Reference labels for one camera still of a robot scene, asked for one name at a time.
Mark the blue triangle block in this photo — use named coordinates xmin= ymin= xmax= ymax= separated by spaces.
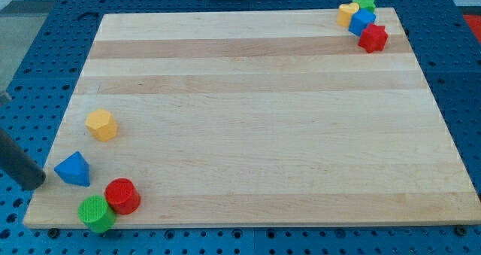
xmin=54 ymin=151 xmax=90 ymax=187

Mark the green cylinder block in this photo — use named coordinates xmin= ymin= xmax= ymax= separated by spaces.
xmin=77 ymin=195 xmax=116 ymax=233

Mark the yellow heart block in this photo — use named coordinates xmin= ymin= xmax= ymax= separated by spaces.
xmin=336 ymin=2 xmax=360 ymax=28

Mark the blue cube block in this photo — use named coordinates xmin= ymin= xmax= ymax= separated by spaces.
xmin=348 ymin=9 xmax=377 ymax=36

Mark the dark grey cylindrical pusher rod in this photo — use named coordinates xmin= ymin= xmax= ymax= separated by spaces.
xmin=1 ymin=129 xmax=46 ymax=190

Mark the red star block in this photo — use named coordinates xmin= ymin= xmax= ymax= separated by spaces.
xmin=358 ymin=23 xmax=389 ymax=53

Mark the red cylinder block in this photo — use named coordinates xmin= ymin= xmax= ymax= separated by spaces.
xmin=104 ymin=178 xmax=141 ymax=215

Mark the yellow hexagon block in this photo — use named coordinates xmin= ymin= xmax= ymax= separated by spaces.
xmin=85 ymin=108 xmax=118 ymax=142

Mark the light wooden board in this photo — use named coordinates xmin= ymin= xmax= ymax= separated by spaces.
xmin=23 ymin=8 xmax=480 ymax=229

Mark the green star block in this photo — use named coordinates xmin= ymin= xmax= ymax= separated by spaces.
xmin=352 ymin=0 xmax=377 ymax=13

